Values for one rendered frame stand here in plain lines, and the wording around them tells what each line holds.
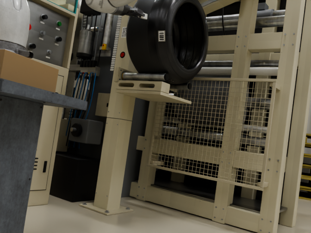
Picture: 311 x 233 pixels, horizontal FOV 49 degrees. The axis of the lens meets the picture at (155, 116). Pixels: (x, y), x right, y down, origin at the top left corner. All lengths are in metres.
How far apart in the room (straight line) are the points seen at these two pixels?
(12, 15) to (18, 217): 0.77
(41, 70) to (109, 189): 1.17
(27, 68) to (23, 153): 0.33
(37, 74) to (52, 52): 0.98
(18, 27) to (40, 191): 1.23
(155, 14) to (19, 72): 0.99
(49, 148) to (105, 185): 0.44
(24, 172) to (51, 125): 0.90
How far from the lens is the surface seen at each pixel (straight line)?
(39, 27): 2.31
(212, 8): 2.66
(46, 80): 1.43
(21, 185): 1.44
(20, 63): 1.32
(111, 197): 2.37
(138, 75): 2.17
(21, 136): 1.39
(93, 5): 1.75
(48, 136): 2.30
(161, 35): 2.00
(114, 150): 2.32
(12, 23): 1.42
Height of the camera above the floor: 0.55
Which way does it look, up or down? 3 degrees up
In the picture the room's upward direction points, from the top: 8 degrees clockwise
